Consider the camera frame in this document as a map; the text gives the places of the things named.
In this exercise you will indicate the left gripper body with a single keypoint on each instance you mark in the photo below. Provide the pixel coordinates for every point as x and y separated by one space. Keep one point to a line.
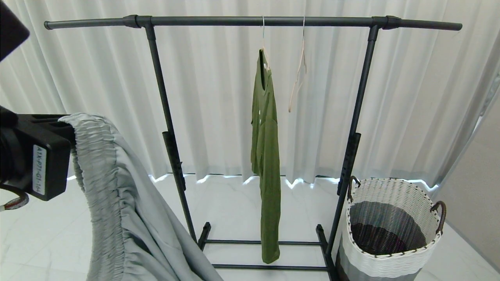
23 156

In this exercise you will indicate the pale grey shorts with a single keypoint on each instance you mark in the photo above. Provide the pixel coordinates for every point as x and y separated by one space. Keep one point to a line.
136 218

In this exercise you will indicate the green long-sleeved shirt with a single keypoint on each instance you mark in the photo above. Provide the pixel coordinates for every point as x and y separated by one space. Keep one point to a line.
267 156

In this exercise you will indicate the pink clothes hanger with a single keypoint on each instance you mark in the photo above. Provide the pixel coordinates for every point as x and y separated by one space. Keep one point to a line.
263 35
303 35

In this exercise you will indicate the black clothes rack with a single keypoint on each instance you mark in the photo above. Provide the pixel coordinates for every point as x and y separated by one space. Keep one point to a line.
234 20

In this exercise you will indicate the white laundry basket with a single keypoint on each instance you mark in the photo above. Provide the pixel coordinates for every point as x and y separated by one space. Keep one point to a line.
390 261

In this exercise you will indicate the white curtain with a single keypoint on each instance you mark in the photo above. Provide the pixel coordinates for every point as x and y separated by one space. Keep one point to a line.
97 78

